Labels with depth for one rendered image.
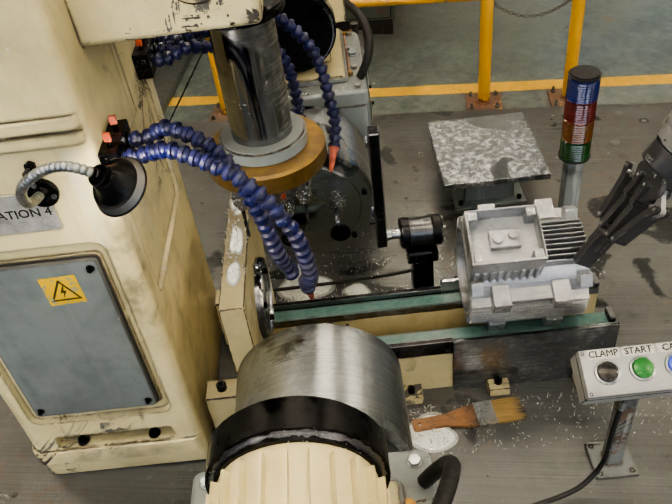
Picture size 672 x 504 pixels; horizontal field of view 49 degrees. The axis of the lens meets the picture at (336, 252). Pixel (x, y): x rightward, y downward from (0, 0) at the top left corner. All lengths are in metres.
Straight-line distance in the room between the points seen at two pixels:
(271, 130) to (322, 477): 0.54
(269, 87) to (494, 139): 0.91
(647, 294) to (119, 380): 1.05
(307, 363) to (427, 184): 0.97
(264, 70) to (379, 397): 0.46
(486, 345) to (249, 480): 0.73
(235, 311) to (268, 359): 0.12
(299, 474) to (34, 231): 0.52
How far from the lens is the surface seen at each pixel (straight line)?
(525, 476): 1.32
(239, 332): 1.16
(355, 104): 1.58
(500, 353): 1.36
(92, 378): 1.22
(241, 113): 1.04
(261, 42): 0.99
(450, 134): 1.85
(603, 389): 1.12
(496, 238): 1.23
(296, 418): 0.70
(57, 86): 0.89
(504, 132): 1.86
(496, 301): 1.25
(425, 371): 1.38
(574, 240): 1.29
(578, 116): 1.51
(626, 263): 1.70
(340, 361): 1.00
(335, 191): 1.42
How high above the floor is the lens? 1.92
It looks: 41 degrees down
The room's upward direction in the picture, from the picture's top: 8 degrees counter-clockwise
